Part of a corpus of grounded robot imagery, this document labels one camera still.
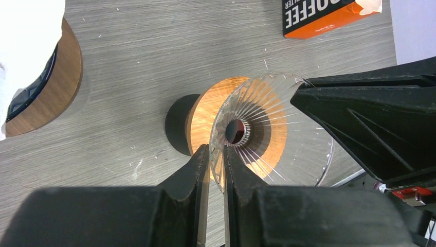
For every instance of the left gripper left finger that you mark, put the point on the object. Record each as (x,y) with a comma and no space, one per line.
(181,217)

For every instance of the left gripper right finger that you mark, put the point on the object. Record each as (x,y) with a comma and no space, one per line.
(243,225)

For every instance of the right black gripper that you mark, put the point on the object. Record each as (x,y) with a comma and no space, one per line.
(385,120)

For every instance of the clear glass dripper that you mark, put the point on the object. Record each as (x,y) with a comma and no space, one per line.
(309,149)

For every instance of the light wooden ring holder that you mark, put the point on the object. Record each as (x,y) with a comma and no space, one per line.
(204,116)

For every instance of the dark wooden dripper stand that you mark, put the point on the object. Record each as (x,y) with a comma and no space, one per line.
(60,90)

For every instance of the blue glass dripper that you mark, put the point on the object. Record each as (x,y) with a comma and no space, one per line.
(24,97)

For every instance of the white paper coffee filter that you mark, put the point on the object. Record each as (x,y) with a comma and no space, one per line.
(30,31)

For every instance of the orange coffee filter box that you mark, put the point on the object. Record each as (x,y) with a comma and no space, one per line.
(305,19)

